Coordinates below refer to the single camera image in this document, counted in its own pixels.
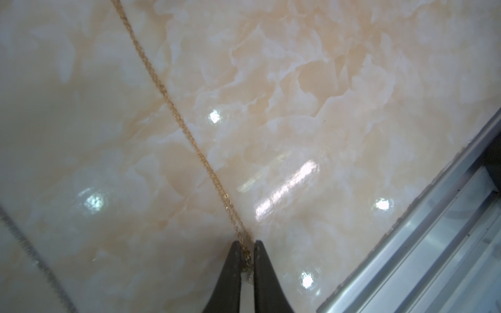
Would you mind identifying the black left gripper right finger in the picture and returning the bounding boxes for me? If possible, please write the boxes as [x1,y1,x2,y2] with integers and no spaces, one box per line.
[254,241,293,313]

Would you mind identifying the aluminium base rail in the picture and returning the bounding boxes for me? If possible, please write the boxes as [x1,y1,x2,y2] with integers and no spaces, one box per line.
[319,114,500,312]

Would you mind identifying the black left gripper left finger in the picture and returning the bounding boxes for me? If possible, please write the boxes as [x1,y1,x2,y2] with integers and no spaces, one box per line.
[203,241,243,313]

